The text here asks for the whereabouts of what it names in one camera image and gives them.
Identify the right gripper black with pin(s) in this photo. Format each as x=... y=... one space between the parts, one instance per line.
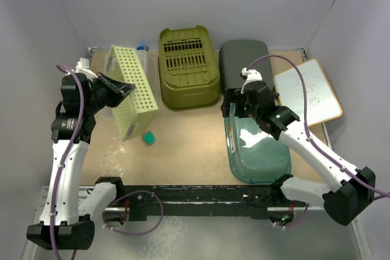
x=233 y=95

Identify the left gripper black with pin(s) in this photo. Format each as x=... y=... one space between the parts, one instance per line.
x=118 y=90

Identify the light green plastic tray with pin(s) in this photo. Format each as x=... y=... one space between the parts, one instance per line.
x=134 y=115

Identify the grey plastic tray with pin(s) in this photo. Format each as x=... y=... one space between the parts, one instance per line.
x=235 y=55

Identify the large olive green basket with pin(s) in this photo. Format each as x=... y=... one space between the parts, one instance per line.
x=188 y=69

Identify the blue transparent basket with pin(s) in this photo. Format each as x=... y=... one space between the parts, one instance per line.
x=255 y=157

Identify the white perforated plastic basket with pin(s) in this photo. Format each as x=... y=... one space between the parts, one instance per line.
x=150 y=69

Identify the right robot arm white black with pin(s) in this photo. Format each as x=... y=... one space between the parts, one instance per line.
x=346 y=190

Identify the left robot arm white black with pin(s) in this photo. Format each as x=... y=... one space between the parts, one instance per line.
x=67 y=223

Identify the small blue object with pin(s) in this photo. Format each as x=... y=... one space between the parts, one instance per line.
x=142 y=48

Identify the small teal green block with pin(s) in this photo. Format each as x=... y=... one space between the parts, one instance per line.
x=149 y=138

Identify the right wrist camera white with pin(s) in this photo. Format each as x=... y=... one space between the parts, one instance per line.
x=249 y=76

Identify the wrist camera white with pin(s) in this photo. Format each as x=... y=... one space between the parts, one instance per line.
x=83 y=67
x=249 y=76

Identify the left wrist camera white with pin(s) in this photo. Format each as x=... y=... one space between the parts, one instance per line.
x=83 y=67

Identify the whiteboard with yellow frame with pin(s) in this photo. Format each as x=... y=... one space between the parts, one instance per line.
x=322 y=104

